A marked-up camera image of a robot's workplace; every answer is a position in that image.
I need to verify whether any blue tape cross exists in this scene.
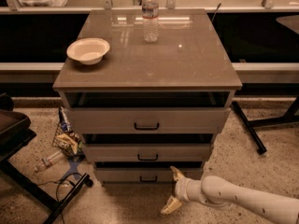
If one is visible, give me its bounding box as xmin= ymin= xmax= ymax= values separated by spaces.
xmin=62 ymin=156 xmax=84 ymax=180

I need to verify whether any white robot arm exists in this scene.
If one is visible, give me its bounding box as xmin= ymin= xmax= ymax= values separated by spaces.
xmin=161 ymin=166 xmax=299 ymax=224

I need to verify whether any grey drawer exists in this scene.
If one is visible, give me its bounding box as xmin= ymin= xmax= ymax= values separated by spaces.
xmin=83 ymin=144 xmax=211 ymax=162
xmin=66 ymin=108 xmax=230 ymax=134
xmin=93 ymin=166 xmax=205 ymax=184

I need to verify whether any black stand left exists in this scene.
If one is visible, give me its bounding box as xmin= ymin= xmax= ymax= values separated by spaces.
xmin=0 ymin=97 xmax=98 ymax=224

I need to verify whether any black stand legs right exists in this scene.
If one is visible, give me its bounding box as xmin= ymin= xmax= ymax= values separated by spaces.
xmin=232 ymin=97 xmax=299 ymax=155

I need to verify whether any wire basket with snack bags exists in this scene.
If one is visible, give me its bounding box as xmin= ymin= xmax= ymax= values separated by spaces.
xmin=55 ymin=106 xmax=83 ymax=157

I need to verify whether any grey middle drawer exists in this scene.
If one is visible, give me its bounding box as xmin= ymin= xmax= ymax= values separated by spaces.
xmin=83 ymin=144 xmax=211 ymax=162

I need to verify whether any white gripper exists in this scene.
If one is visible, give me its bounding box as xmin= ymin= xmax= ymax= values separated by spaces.
xmin=161 ymin=166 xmax=206 ymax=215

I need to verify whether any white bowl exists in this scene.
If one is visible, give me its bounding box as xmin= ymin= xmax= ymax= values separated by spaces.
xmin=66 ymin=38 xmax=110 ymax=65

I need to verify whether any grey bottom drawer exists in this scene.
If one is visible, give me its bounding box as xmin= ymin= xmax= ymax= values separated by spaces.
xmin=93 ymin=166 xmax=205 ymax=184

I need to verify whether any empty plastic bottle on floor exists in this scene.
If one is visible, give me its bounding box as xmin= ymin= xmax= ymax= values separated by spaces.
xmin=35 ymin=151 xmax=64 ymax=173

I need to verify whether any clear plastic water bottle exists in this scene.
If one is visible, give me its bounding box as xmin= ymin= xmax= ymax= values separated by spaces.
xmin=142 ymin=0 xmax=159 ymax=43

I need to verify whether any black cable on floor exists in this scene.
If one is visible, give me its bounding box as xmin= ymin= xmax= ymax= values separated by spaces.
xmin=36 ymin=172 xmax=83 ymax=224

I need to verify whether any grey top drawer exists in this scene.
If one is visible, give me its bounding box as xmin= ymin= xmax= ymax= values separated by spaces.
xmin=66 ymin=108 xmax=230 ymax=134

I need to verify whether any grey drawer cabinet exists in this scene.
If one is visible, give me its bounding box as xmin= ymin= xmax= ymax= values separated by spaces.
xmin=53 ymin=10 xmax=241 ymax=179

